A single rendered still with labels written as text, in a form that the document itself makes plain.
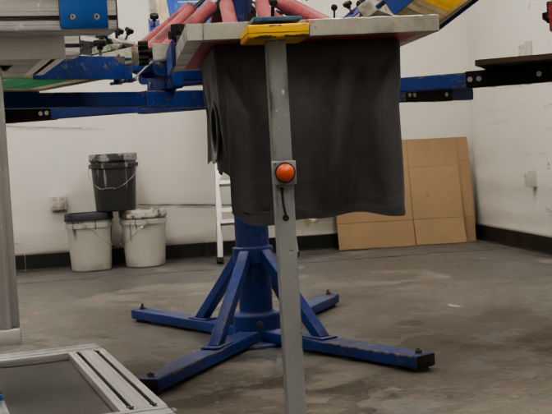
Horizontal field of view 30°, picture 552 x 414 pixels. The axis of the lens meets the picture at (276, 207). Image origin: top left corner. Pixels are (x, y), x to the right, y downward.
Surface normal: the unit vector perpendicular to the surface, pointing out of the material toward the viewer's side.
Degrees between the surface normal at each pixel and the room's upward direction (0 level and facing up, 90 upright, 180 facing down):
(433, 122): 90
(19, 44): 90
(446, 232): 72
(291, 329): 90
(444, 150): 82
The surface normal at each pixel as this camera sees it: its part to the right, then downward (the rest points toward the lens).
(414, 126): 0.14, 0.04
